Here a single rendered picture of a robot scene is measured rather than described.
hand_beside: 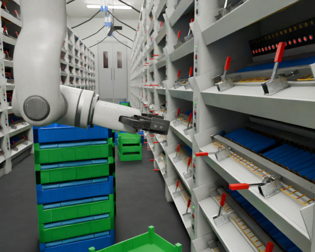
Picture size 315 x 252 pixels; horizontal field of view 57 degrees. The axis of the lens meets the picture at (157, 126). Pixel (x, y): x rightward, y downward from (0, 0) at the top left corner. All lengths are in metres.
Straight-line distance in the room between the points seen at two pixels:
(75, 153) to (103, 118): 0.60
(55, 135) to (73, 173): 0.17
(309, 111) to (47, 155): 0.95
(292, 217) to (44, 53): 0.50
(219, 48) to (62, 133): 0.66
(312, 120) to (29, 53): 0.47
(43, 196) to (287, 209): 0.92
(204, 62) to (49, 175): 0.72
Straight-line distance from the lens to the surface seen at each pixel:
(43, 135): 1.18
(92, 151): 1.21
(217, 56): 1.01
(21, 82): 0.57
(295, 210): 0.55
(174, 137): 1.71
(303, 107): 0.47
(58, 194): 1.24
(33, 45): 0.59
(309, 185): 0.56
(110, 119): 0.61
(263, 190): 0.59
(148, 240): 1.38
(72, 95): 0.63
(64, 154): 1.19
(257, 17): 0.65
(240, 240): 0.82
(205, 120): 1.00
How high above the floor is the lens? 0.69
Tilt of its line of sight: 8 degrees down
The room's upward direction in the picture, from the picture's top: straight up
